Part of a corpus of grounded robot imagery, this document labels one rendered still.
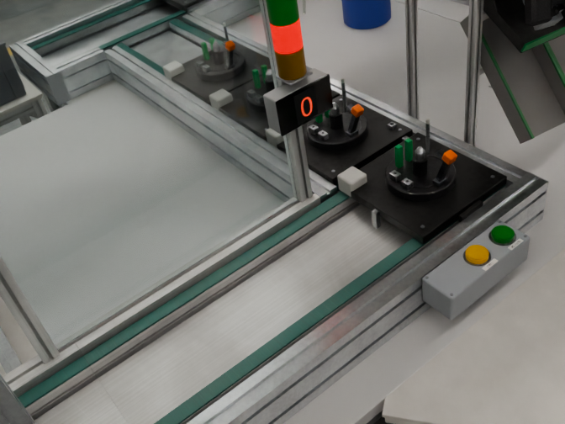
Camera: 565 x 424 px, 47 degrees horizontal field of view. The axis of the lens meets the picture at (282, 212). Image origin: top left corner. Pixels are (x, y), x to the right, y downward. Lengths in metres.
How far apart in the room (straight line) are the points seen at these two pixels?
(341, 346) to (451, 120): 0.80
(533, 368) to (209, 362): 0.55
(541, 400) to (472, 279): 0.22
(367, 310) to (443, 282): 0.14
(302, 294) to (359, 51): 1.03
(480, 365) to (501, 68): 0.62
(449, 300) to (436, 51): 1.05
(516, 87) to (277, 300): 0.67
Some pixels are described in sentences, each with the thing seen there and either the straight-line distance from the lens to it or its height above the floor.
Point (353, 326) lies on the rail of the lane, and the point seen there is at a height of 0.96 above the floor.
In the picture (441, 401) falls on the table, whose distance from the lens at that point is 1.14.
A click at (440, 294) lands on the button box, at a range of 1.16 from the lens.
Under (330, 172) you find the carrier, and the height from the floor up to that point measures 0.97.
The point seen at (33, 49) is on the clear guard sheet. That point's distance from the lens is 0.97.
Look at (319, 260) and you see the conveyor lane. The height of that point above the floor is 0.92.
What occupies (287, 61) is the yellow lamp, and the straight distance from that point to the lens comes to 1.13.
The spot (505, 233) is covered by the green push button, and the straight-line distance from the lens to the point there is 1.24.
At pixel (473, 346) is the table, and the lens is 1.21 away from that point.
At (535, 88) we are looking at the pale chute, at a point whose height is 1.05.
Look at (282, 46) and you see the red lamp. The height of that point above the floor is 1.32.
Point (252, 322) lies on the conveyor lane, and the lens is 1.20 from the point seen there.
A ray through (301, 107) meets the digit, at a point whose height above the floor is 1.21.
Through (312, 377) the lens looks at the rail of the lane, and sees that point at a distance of 1.11.
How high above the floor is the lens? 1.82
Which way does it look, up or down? 40 degrees down
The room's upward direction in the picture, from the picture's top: 11 degrees counter-clockwise
